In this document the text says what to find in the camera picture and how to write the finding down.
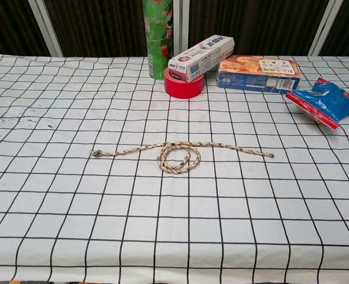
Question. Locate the green chip can red lid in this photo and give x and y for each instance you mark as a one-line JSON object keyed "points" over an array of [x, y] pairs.
{"points": [[158, 38]]}

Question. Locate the white toothpaste box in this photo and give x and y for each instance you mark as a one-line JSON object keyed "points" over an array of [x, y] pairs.
{"points": [[201, 56]]}

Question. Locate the white black-grid tablecloth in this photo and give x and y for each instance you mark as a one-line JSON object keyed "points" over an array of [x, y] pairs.
{"points": [[174, 222]]}

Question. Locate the orange and blue biscuit box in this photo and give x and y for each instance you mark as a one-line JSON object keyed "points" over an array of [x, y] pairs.
{"points": [[251, 80]]}

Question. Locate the blue snack bag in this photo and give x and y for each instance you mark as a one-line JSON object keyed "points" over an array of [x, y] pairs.
{"points": [[331, 100]]}

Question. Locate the aluminium partition post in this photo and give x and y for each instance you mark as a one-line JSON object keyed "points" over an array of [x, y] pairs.
{"points": [[325, 29], [47, 26], [181, 23]]}

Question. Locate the red tape roll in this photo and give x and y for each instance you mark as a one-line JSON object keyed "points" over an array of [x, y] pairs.
{"points": [[183, 89]]}

